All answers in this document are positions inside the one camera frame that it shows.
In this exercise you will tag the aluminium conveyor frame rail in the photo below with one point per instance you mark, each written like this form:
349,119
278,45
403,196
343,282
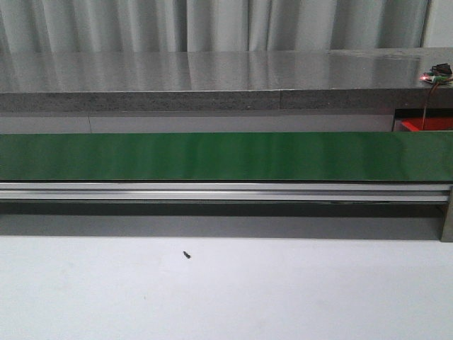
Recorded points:
383,211

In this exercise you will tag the small green circuit board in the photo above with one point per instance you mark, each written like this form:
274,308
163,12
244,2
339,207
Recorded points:
436,78

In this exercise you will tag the grey stone counter shelf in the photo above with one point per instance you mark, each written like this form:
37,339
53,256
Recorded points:
221,81

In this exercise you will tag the red plastic tray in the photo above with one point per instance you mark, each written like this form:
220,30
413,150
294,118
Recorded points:
434,124

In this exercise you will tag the green conveyor belt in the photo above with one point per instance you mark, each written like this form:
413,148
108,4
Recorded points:
229,156

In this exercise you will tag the grey white curtain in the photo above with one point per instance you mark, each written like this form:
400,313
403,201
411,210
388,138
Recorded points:
193,26

